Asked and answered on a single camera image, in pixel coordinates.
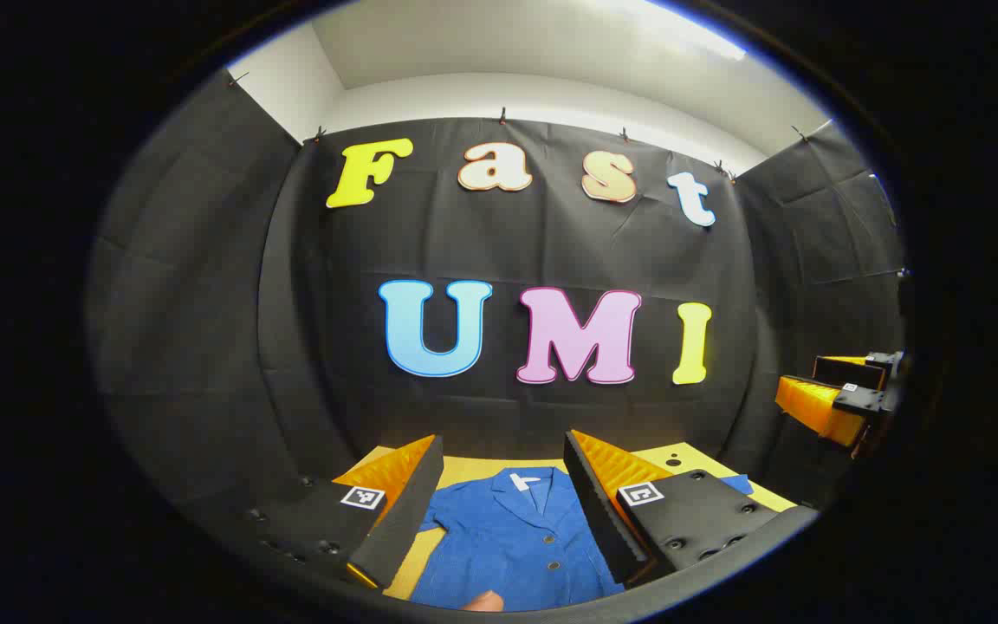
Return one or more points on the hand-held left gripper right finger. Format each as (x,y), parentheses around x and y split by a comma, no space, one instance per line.
(594,511)

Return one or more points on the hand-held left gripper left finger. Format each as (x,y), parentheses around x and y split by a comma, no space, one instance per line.
(408,511)

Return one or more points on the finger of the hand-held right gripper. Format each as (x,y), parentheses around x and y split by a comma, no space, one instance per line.
(850,373)
(819,407)

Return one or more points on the row of small cloth clips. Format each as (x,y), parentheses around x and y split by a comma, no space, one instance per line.
(502,115)

